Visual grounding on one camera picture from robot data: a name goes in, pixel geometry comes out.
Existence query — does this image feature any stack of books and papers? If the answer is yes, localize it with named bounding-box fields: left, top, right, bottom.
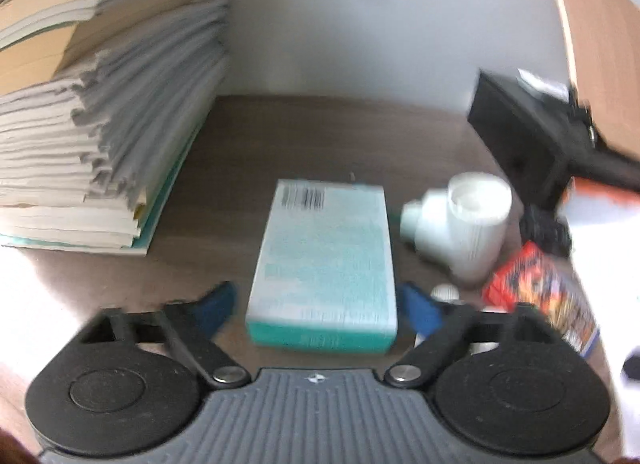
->
left=0, top=0, right=232, bottom=257

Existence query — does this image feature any orange and white box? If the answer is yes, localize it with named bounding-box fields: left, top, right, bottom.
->
left=557, top=178, right=640, bottom=460

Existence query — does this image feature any red playing card box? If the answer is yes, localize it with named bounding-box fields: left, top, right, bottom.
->
left=482, top=241, right=600, bottom=358

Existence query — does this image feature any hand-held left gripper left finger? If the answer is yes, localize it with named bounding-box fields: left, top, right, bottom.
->
left=82, top=281, right=251, bottom=391

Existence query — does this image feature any black charger adapter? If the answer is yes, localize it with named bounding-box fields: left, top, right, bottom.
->
left=520, top=204, right=574, bottom=257

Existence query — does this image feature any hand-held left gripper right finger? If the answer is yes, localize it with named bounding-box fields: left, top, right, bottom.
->
left=384, top=283, right=567, bottom=390

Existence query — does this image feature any wooden board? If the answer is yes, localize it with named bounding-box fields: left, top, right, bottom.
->
left=539, top=0, right=640, bottom=165

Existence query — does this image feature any teal cardboard box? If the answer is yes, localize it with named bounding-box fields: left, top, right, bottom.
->
left=245, top=180, right=400, bottom=356

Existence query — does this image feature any white plug-in device with bottle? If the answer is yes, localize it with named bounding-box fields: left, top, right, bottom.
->
left=415, top=284, right=501, bottom=353

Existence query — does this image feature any white plug-in holder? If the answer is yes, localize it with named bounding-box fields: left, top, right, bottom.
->
left=400, top=172, right=514, bottom=285

